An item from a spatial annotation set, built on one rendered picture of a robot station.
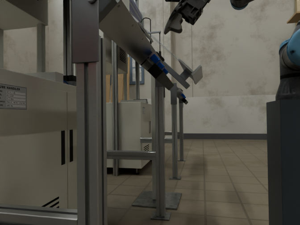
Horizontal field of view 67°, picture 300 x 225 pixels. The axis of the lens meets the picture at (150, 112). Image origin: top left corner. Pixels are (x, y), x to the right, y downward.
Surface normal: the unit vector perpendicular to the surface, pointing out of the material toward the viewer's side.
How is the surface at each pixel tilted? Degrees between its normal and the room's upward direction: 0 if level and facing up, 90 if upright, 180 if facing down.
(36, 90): 90
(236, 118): 90
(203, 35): 90
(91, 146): 90
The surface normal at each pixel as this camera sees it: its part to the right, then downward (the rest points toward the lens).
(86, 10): -0.21, -0.01
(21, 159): 0.98, -0.02
